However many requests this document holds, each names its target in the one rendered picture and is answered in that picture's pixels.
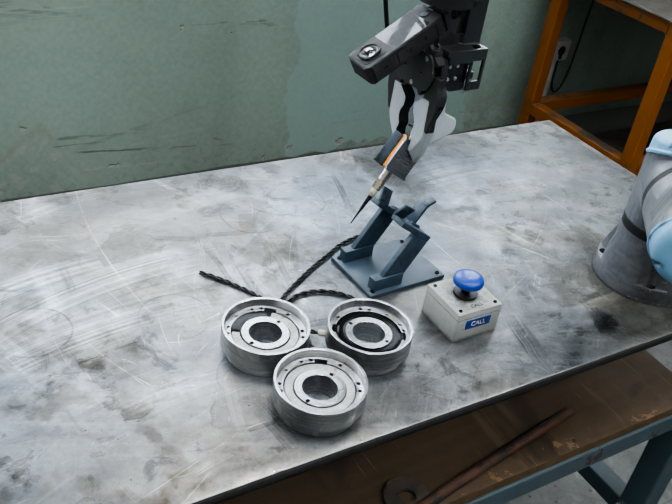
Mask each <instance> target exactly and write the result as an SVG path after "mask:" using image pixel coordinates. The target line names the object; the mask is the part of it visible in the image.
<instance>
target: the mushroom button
mask: <svg viewBox="0 0 672 504"><path fill-rule="evenodd" d="M453 282H454V284H455V285H456V286H457V287H458V288H460V289H461V292H462V293H464V294H469V293H470V292H476V291H479V290H481V289H482V288H483V286H484V279H483V276H482V275H481V274H480V273H478V272H476V271H474V270H471V269H460V270H458V271H457V272H455V274H454V276H453Z"/></svg>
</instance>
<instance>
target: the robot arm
mask: <svg viewBox="0 0 672 504"><path fill-rule="evenodd" d="M420 1H421V2H423V3H425V4H428V5H429V6H426V5H424V4H419V5H418V6H416V7H415V8H414V9H412V10H411V11H409V12H408V13H407V14H405V15H404V16H402V17H401V18H399V19H398V20H397V21H395V22H394V23H392V24H391V25H390V26H388V27H387V28H385V29H384V30H383V31H381V32H380V33H378V34H377V35H376V36H374V37H373V38H371V39H370V40H369V41H367V42H366V43H364V44H363V45H362V46H360V47H359V48H357V49H356V50H355V51H353V52H352V53H350V54H349V59H350V62H351V64H352V67H353V69H354V72H355V73H356V74H358V75H359V76H360V77H362V78H363V79H364V80H366V81H367V82H369V83H370V84H376V83H378V82H379V81H380V80H382V79H383V78H385V77H386V76H387V75H389V78H388V107H389V108H390V109H389V113H390V123H391V129H392V134H393V133H394V131H395V130H397V131H399V132H400V133H401V134H403V135H404V134H405V130H406V126H407V125H408V124H410V123H412V122H414V125H413V128H412V130H411V141H410V144H409V146H408V148H407V149H408V152H409V154H410V157H411V160H412V162H417V161H418V160H419V159H420V158H421V157H422V156H423V154H424V153H425V151H426V150H427V147H428V146H429V144H430V143H432V142H434V141H436V140H438V139H440V138H442V137H444V136H446V135H448V134H450V133H451V132H452V131H453V130H454V128H455V125H456V120H455V118H454V117H452V116H450V115H448V114H446V113H445V107H446V100H447V91H449V92H450V91H457V90H461V89H462V88H463V87H464V89H463V90H464V91H467V90H474V89H479V86H480V82H481V78H482V74H483V69H484V65H485V61H486V57H487V53H488V48H487V47H485V46H483V45H481V44H480V38H481V34H482V30H483V25H484V21H485V17H486V13H487V8H488V4H489V0H420ZM480 60H482V61H481V66H480V70H479V74H478V78H477V80H472V81H469V79H472V77H473V73H474V72H473V71H472V66H473V62H474V61H480ZM468 65H469V67H468ZM465 80H466V81H465ZM464 83H465V85H464ZM446 90H447V91H446ZM422 95H424V96H423V98H422ZM646 152H647V153H646V155H645V158H644V160H643V163H642V166H641V168H640V171H639V173H638V176H637V179H636V181H635V184H634V186H633V189H632V192H631V194H630V197H629V199H628V202H627V205H626V207H625V210H624V213H623V215H622V218H621V220H620V221H619V222H618V223H617V224H616V226H615V227H614V228H613V229H612V230H611V231H610V232H609V233H608V235H607V236H606V237H605V238H604V239H603V240H602V241H601V243H600V244H599V245H598V247H597V249H596V252H595V254H594V257H593V260H592V266H593V269H594V272H595V273H596V275H597V276H598V277H599V279H600V280H601V281H602V282H603V283H604V284H606V285H607V286H608V287H609V288H611V289H612V290H614V291H615V292H617V293H619V294H621V295H623V296H625V297H627V298H629V299H631V300H634V301H637V302H640V303H643V304H647V305H652V306H660V307H672V129H667V130H662V131H660V132H658V133H656V134H655V135H654V137H653V139H652V141H651V143H650V146H649V147H648V148H647V149H646Z"/></svg>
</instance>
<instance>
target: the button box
mask: <svg viewBox="0 0 672 504"><path fill-rule="evenodd" d="M501 307H502V303H501V302H500V301H499V300H498V299H497V298H496V297H495V296H493V295H492V294H491V293H490V292H489V291H488V290H487V289H486V288H485V287H484V286H483V288H482V289H481V290H479V291H476V292H470V293H469V294H464V293H462V292H461V289H460V288H458V287H457V286H456V285H455V284H454V282H453V278H450V279H446V280H442V281H438V282H434V283H431V284H428V286H427V290H426V294H425V298H424V303H423V307H422V312H423V313H424V314H425V315H426V316H427V317H428V318H429V319H430V320H431V321H432V322H433V323H434V324H435V325H436V326H437V328H438V329H439V330H440V331H441V332H442V333H443V334H444V335H445V336H446V337H447V338H448V339H449V340H450V341H451V342H452V343H454V342H457V341H461V340H464V339H467V338H471V337H474V336H477V335H480V334H484V333H487V332H490V331H494V329H495V326H496V323H497V320H498V317H499V313H500V310H501Z"/></svg>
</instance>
